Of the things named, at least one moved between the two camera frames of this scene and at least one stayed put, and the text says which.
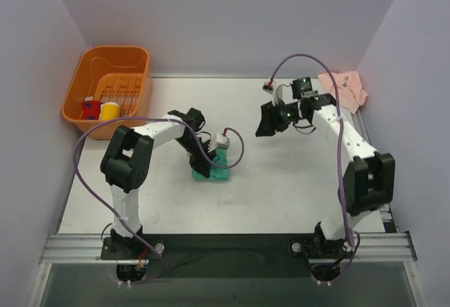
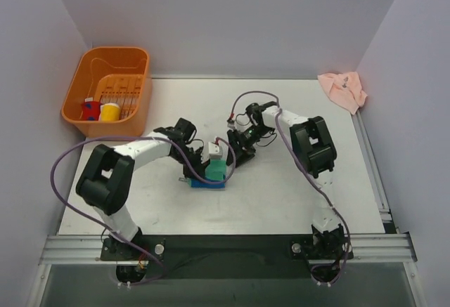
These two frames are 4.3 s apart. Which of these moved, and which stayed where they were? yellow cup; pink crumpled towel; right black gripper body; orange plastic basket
Moved: right black gripper body
Stayed: yellow cup; pink crumpled towel; orange plastic basket
